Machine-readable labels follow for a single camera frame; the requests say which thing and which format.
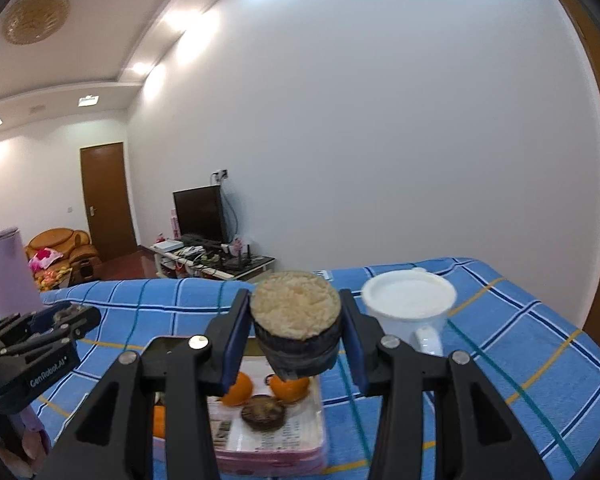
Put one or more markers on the cut taro piece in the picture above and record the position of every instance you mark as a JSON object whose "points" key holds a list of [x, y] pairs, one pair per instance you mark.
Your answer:
{"points": [[295, 310]]}

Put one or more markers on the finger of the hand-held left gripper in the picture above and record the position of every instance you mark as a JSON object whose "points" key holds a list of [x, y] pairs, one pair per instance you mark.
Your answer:
{"points": [[4, 330], [74, 321]]}

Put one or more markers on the wall power outlet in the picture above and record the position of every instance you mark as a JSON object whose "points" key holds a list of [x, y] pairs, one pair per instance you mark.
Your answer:
{"points": [[219, 174]]}

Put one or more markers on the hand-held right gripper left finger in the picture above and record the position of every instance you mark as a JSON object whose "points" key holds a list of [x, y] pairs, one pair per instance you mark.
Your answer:
{"points": [[234, 340]]}

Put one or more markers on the pink floral cushion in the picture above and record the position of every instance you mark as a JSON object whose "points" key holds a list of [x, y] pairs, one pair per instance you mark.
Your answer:
{"points": [[43, 257]]}

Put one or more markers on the blue plaid blanket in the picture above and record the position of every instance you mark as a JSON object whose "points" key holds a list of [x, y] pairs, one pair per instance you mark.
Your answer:
{"points": [[480, 340]]}

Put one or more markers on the pink flower bunch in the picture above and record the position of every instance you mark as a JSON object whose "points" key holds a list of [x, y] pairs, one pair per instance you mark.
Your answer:
{"points": [[237, 247]]}

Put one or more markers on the brown wooden door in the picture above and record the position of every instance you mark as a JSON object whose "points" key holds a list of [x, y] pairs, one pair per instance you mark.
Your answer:
{"points": [[104, 200]]}

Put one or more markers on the whole brown taro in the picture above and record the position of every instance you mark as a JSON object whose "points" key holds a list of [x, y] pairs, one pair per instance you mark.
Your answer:
{"points": [[264, 412]]}

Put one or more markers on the ceiling air vent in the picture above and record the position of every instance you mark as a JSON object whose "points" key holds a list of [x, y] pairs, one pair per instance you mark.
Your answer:
{"points": [[38, 108]]}

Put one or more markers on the orange leather armchair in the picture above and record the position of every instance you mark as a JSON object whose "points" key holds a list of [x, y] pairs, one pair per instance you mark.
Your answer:
{"points": [[74, 250]]}

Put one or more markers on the pink packet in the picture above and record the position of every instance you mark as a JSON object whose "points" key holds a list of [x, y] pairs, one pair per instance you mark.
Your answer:
{"points": [[175, 222]]}

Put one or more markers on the white box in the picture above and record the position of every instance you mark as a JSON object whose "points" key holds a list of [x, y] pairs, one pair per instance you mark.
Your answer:
{"points": [[167, 246]]}

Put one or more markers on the white ceramic mug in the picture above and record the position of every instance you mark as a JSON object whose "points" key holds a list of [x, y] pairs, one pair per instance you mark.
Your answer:
{"points": [[405, 300]]}

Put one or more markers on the black television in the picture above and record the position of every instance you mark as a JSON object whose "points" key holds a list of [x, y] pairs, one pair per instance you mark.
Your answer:
{"points": [[199, 215]]}

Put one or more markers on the lavender plastic cup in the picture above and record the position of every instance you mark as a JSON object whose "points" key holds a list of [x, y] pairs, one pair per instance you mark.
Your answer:
{"points": [[7, 275]]}

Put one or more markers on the round gold ceiling medallion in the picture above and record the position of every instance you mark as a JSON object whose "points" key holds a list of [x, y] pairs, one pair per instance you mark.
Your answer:
{"points": [[37, 15]]}

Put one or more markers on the black glass television stand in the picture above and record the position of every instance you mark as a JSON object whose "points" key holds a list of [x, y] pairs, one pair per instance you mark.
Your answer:
{"points": [[250, 267]]}

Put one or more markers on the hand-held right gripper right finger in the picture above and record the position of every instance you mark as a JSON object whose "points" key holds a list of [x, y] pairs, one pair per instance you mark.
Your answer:
{"points": [[352, 340]]}

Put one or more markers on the orange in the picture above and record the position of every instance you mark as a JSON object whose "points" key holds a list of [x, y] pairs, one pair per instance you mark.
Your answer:
{"points": [[240, 390], [290, 388], [158, 420]]}

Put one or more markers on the person's left hand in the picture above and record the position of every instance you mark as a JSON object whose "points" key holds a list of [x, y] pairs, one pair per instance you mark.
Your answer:
{"points": [[33, 444]]}

